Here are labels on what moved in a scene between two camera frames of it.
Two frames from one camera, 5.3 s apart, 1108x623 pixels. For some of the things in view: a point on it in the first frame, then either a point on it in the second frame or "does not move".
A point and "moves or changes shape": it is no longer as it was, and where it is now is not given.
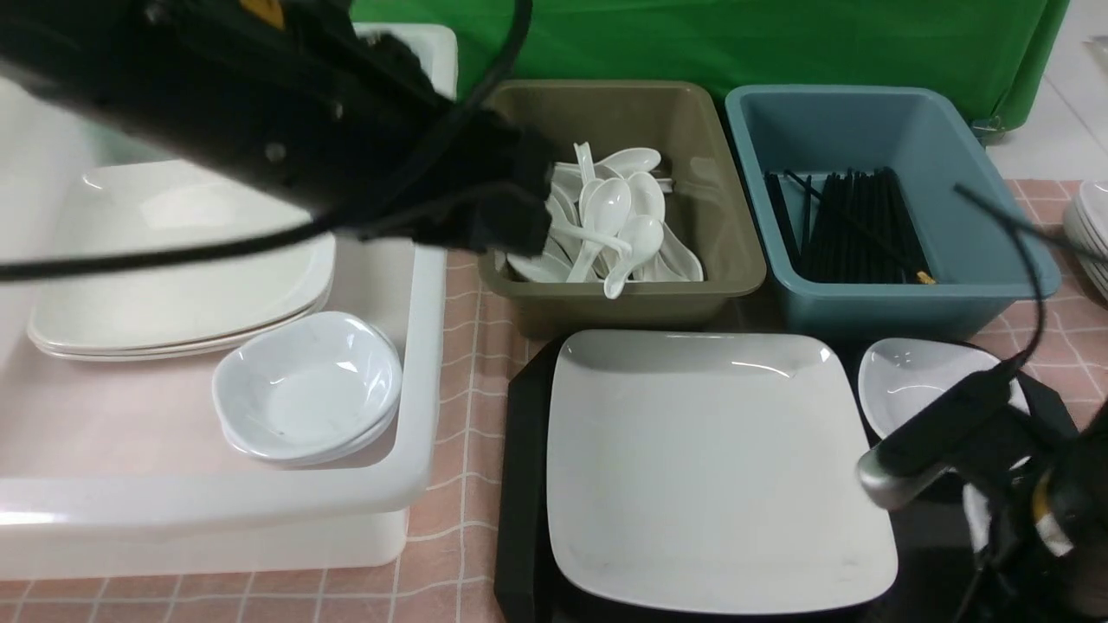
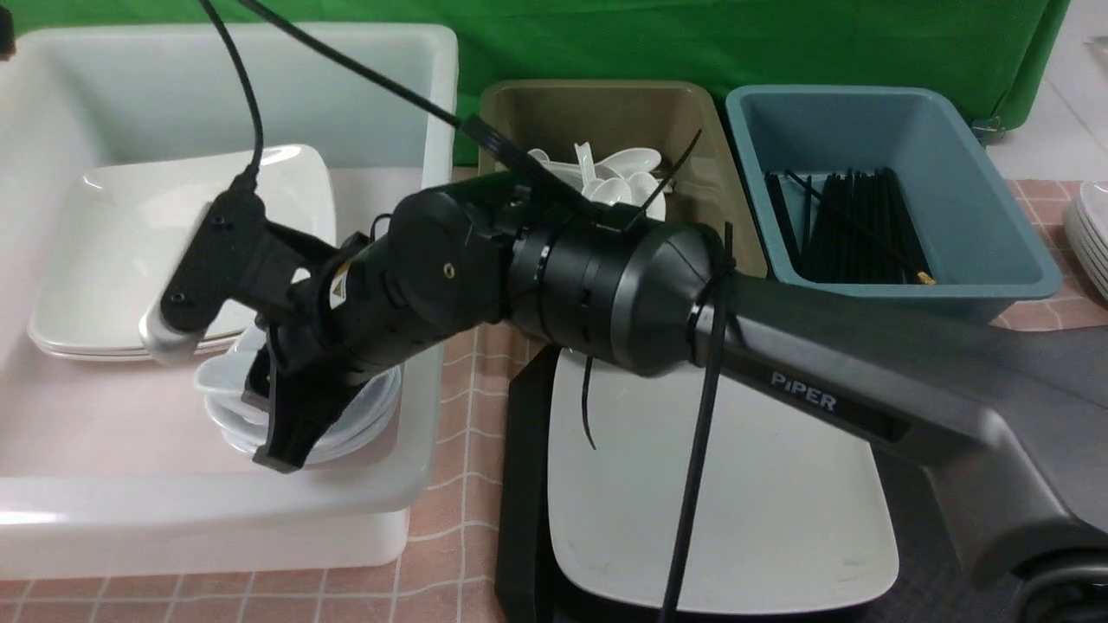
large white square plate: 709,471 does not move
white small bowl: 897,375 moves or changes shape
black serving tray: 932,582 does not move
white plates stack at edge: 1085,232 does not move
